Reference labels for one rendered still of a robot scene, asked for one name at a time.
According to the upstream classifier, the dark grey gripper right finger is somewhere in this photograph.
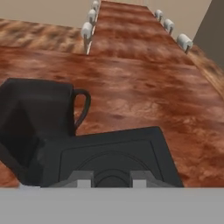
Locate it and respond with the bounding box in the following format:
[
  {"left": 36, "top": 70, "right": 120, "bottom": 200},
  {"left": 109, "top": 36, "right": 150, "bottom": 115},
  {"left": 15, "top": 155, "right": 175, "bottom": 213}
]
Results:
[{"left": 129, "top": 170, "right": 177, "bottom": 188}]

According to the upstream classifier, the white bar stool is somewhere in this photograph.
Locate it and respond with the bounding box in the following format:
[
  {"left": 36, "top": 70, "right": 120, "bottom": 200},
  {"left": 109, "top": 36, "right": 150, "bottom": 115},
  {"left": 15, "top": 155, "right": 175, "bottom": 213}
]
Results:
[
  {"left": 163, "top": 18, "right": 176, "bottom": 36},
  {"left": 91, "top": 0, "right": 101, "bottom": 12},
  {"left": 87, "top": 8, "right": 98, "bottom": 26},
  {"left": 176, "top": 32, "right": 194, "bottom": 55},
  {"left": 80, "top": 21, "right": 95, "bottom": 55},
  {"left": 153, "top": 9, "right": 165, "bottom": 22}
]

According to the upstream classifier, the black blender jug with handle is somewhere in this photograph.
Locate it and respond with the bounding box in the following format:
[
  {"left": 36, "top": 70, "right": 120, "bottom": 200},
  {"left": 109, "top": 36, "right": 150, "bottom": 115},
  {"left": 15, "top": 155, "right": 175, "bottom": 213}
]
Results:
[{"left": 0, "top": 77, "right": 92, "bottom": 187}]

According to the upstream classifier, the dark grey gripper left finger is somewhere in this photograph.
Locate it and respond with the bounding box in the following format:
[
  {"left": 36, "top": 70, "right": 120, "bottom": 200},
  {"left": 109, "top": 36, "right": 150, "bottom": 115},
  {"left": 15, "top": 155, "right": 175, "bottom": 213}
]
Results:
[{"left": 48, "top": 170, "right": 95, "bottom": 188}]

